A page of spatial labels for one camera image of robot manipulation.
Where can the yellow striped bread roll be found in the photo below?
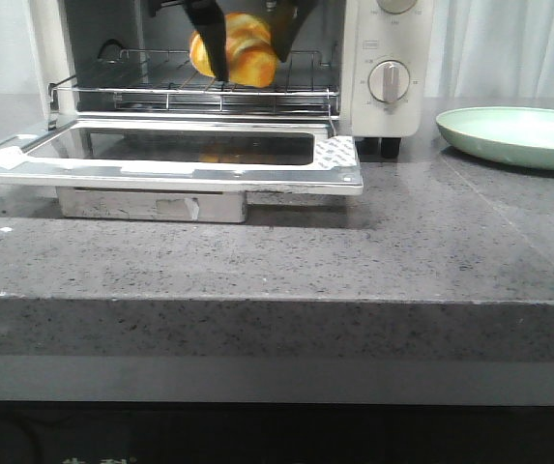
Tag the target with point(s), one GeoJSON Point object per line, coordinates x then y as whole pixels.
{"type": "Point", "coordinates": [250, 57]}

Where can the upper temperature knob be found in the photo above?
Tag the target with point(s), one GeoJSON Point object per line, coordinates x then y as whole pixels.
{"type": "Point", "coordinates": [396, 7]}

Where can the light green plate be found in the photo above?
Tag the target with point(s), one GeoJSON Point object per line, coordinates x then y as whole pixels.
{"type": "Point", "coordinates": [515, 136]}

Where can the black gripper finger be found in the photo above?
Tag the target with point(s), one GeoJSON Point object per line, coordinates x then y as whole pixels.
{"type": "Point", "coordinates": [286, 18]}
{"type": "Point", "coordinates": [208, 20]}

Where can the lower timer knob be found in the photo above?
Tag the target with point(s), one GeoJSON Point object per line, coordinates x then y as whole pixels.
{"type": "Point", "coordinates": [389, 81]}

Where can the white Toshiba toaster oven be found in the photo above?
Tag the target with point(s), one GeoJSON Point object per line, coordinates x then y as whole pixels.
{"type": "Point", "coordinates": [353, 35]}

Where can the glass oven door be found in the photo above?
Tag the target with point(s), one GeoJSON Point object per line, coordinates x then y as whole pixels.
{"type": "Point", "coordinates": [131, 166]}

